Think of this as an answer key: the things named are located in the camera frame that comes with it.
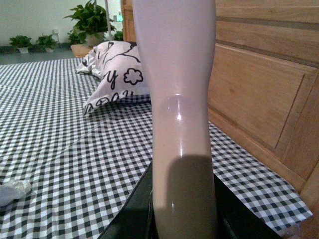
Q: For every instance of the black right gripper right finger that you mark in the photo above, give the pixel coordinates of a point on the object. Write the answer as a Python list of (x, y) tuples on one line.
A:
[(235, 220)]

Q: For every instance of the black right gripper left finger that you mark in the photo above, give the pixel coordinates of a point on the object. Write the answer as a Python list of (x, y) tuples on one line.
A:
[(136, 218)]

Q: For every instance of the white tissue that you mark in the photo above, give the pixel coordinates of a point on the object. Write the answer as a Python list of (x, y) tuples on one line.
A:
[(13, 190)]

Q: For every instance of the beige hand brush black bristles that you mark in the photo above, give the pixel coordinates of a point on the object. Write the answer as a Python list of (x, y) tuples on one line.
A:
[(176, 43)]

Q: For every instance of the black white checkered bedsheet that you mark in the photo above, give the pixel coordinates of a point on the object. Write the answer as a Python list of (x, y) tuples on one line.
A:
[(81, 170)]

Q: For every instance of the wooden bed headboard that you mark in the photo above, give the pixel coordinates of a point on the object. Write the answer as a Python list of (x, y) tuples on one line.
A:
[(264, 88)]

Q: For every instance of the white pillow black print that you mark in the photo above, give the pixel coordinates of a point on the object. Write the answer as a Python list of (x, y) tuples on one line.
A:
[(117, 65)]

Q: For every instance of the far wooden nightstand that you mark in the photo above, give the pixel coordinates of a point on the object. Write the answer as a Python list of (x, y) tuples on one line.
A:
[(80, 50)]

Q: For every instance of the small potted plant middle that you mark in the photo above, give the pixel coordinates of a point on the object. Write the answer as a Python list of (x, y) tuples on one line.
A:
[(46, 42)]

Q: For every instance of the small potted plant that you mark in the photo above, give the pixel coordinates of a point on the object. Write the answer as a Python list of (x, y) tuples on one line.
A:
[(21, 42), (46, 42)]

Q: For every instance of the large potted green plant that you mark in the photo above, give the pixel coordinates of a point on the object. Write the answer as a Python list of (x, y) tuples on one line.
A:
[(91, 24)]

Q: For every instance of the small potted plant left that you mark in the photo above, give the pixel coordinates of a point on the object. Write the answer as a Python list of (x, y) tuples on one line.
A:
[(21, 42)]

